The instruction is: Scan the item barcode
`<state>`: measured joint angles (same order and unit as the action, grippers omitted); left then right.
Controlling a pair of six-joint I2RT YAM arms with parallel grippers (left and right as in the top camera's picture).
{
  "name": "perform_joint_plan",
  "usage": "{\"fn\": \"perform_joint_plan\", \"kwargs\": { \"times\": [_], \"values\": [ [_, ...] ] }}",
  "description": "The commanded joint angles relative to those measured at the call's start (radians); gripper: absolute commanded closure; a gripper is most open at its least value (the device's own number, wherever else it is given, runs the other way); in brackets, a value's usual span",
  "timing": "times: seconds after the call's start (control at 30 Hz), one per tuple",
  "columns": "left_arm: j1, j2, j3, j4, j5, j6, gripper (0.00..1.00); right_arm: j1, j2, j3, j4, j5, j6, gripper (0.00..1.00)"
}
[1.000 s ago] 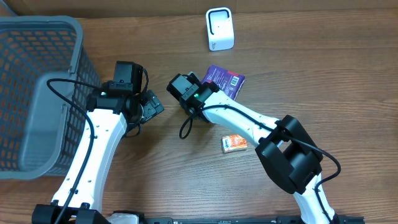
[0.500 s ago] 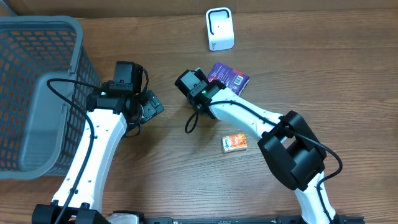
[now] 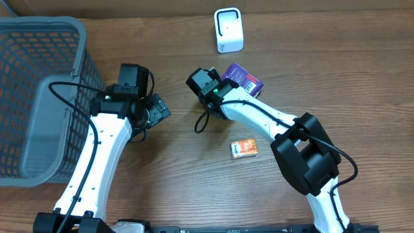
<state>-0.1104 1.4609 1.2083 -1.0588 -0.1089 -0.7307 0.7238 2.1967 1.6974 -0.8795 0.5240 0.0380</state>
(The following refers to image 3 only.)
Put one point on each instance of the small orange white box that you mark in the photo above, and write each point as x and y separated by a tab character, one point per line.
243	148

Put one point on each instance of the purple red tissue pack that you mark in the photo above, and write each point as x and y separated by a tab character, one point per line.
248	82

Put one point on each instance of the white barcode scanner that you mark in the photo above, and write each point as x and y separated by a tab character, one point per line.
228	30

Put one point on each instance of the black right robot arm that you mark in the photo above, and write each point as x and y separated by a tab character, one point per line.
307	158

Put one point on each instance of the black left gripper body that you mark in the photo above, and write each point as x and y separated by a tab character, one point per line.
155	112

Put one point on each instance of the dark grey plastic basket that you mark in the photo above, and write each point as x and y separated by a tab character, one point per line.
46	70

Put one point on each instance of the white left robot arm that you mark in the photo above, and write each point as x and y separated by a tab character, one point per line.
117	114

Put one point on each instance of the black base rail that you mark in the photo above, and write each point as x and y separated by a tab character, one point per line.
288	229

